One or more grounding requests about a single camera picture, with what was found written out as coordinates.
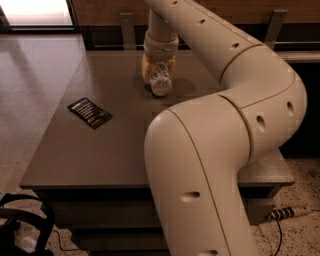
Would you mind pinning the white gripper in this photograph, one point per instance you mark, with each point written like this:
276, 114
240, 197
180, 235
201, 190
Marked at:
160, 48

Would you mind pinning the clear plastic water bottle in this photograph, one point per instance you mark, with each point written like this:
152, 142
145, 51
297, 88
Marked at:
160, 81

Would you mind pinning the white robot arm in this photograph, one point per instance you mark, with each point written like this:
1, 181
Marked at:
195, 149

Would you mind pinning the black snack packet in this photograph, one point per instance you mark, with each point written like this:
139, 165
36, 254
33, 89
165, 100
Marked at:
90, 113

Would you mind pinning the grey drawer cabinet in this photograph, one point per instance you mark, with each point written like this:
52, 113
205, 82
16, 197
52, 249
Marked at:
96, 179

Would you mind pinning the striped power strip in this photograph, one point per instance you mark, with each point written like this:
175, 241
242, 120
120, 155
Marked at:
288, 212

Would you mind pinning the left metal bracket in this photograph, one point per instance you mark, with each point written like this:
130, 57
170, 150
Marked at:
128, 30

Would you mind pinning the metal bracket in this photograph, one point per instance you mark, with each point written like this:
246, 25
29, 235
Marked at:
128, 30
274, 27

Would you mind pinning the right metal bracket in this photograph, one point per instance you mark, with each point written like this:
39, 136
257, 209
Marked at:
274, 27

